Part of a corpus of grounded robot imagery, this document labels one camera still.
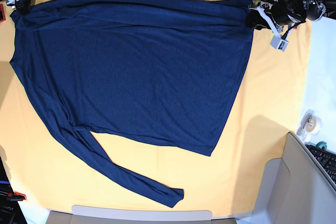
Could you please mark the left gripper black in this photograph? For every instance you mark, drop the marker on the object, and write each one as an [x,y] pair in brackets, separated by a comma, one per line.
[274,17]

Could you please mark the navy blue long-sleeve shirt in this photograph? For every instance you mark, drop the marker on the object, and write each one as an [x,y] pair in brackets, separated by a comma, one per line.
[159,72]

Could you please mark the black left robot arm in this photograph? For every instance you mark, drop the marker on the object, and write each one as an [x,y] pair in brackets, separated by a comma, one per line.
[309,9]

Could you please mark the red clamp top left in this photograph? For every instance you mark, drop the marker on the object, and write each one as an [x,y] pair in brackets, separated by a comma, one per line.
[2,14]

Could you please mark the red clamp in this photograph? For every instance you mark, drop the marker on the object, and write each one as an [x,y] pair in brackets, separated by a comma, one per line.
[2,14]
[15,196]

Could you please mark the clear tape dispenser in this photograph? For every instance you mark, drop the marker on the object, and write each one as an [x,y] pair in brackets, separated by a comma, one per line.
[310,125]

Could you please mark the green tape roll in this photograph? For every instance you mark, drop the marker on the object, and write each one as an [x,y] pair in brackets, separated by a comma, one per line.
[322,145]

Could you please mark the black keyboard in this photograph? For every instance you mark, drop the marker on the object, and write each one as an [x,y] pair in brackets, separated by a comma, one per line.
[325,159]

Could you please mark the yellow table cloth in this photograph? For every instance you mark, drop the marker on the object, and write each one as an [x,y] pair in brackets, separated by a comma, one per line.
[266,108]

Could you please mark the grey cardboard box right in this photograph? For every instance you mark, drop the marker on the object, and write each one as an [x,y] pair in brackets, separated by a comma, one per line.
[295,189]

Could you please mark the grey cardboard box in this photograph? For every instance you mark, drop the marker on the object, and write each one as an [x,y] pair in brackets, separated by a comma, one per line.
[295,189]
[85,214]

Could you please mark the red clamp bottom left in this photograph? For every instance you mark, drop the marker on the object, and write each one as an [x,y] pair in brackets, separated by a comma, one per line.
[15,196]

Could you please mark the grey cardboard box bottom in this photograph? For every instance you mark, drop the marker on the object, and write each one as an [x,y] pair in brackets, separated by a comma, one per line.
[85,214]

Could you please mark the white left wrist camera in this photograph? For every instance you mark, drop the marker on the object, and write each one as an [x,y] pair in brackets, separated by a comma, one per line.
[279,43]

